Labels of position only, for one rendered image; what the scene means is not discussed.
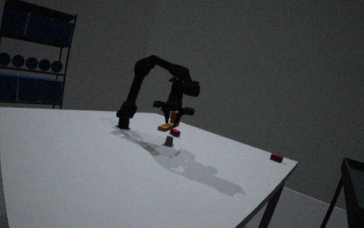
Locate small red block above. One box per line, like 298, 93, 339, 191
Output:
170, 129, 180, 137

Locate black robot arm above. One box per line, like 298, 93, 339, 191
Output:
115, 55, 201, 130

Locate yellow bar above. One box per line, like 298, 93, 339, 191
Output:
157, 111, 180, 132

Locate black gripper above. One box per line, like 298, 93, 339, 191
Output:
153, 92, 194, 127

